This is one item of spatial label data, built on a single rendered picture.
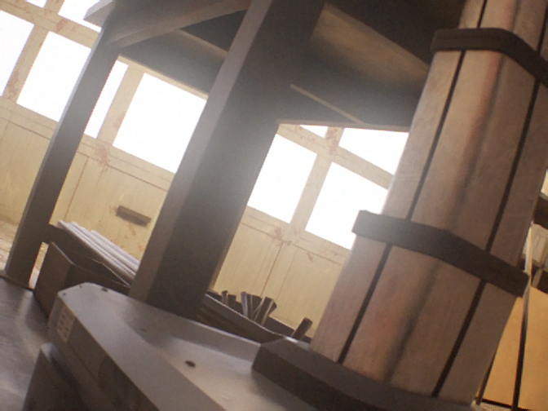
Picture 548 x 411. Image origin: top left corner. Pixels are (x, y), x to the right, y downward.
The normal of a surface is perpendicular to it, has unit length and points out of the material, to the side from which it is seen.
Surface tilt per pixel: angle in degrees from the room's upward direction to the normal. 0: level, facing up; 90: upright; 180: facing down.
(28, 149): 90
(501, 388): 80
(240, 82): 90
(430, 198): 90
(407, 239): 90
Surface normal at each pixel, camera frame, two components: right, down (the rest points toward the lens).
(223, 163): 0.42, 0.11
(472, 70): -0.81, -0.37
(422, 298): -0.26, -0.17
